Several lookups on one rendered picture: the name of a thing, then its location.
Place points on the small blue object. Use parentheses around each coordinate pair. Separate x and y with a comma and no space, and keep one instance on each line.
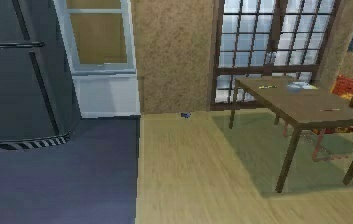
(185,115)

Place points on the white room door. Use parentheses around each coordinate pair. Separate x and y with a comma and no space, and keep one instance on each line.
(100,66)

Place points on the yellow pencil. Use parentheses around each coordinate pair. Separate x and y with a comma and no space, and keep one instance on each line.
(267,87)

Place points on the dark brown framed window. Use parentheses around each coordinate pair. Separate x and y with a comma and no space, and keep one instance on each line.
(267,43)

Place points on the brown wooden table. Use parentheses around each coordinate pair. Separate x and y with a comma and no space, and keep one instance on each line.
(310,103)

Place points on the red pen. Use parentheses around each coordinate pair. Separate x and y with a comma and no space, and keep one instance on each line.
(330,109)

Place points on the dark grey fridge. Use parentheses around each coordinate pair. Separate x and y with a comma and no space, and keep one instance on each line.
(14,93)

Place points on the red chair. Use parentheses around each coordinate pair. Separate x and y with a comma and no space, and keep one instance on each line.
(342,87)

